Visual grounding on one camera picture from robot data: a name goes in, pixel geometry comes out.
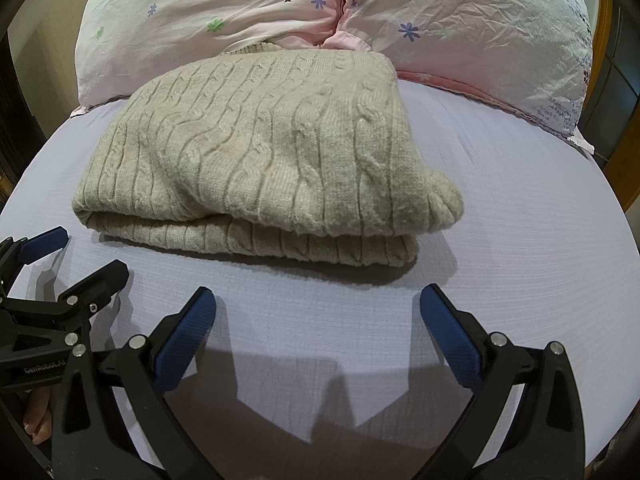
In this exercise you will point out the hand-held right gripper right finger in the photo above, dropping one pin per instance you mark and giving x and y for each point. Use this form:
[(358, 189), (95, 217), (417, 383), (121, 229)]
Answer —
[(450, 337)]

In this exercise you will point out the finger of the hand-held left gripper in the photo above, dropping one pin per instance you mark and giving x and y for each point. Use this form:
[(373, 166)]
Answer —
[(102, 280), (44, 244)]

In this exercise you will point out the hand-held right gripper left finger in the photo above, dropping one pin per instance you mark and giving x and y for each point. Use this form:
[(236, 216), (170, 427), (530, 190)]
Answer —
[(184, 342)]

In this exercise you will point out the person's left hand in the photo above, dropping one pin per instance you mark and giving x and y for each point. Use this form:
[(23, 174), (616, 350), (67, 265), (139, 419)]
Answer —
[(37, 412)]

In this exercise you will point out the lavender bed sheet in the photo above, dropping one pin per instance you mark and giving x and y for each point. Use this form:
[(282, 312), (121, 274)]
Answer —
[(500, 260)]

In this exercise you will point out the dark wooden furniture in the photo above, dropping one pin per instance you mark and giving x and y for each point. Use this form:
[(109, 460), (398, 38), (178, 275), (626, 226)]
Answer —
[(11, 110)]

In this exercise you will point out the pink floral pillow tree print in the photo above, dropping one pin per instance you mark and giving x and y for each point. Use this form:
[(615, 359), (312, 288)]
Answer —
[(200, 15)]

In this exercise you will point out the pink floral pillow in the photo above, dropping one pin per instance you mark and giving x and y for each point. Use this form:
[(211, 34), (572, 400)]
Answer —
[(475, 35)]

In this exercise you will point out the wooden bed frame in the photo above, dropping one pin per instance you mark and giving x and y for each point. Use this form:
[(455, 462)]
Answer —
[(600, 30)]

